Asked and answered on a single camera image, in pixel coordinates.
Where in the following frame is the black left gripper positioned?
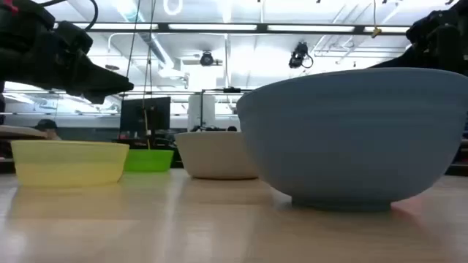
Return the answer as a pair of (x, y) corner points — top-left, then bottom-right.
(0, 20), (135, 105)

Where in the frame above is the orange bowl with blue rim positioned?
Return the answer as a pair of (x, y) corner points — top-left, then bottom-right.
(235, 66), (468, 213)

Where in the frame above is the cream white ceramic bowl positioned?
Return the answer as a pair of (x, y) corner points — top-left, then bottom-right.
(174, 131), (259, 180)

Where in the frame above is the yellow-orange translucent plastic bowl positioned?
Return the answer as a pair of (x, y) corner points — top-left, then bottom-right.
(10, 140), (130, 188)

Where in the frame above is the black computer monitor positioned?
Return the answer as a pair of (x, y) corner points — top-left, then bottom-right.
(119, 96), (172, 139)

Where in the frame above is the green plastic bowl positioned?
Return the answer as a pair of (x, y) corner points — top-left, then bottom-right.
(123, 148), (175, 173)

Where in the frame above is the black ceiling camera with cable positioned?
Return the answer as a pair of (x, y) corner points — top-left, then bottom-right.
(287, 41), (314, 70)

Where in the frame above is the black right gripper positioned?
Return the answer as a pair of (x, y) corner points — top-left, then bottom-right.
(369, 0), (468, 77)

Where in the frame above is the white pillar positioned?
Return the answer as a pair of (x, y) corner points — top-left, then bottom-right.
(186, 94), (217, 132)

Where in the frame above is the person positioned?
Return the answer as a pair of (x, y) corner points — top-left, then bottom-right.
(34, 118), (62, 142)

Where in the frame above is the yellow hanging connector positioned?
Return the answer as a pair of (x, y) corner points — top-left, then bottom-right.
(370, 0), (383, 39)

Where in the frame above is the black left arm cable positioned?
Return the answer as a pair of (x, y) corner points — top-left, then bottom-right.
(38, 0), (99, 33)

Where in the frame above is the black overhead frame bar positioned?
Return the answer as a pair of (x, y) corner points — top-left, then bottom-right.
(53, 22), (411, 37)

